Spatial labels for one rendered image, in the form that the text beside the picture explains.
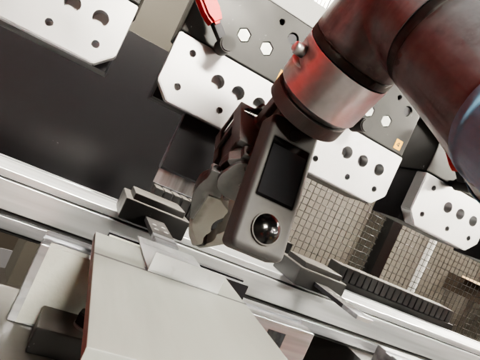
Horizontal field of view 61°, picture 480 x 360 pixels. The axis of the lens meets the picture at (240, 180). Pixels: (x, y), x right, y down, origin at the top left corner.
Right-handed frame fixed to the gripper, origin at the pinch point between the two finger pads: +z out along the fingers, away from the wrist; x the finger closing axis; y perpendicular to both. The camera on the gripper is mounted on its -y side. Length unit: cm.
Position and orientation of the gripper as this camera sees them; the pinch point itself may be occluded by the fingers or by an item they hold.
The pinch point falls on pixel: (201, 243)
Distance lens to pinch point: 45.0
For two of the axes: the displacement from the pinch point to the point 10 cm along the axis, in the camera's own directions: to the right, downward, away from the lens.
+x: -8.5, -3.9, -3.4
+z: -5.2, 6.1, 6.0
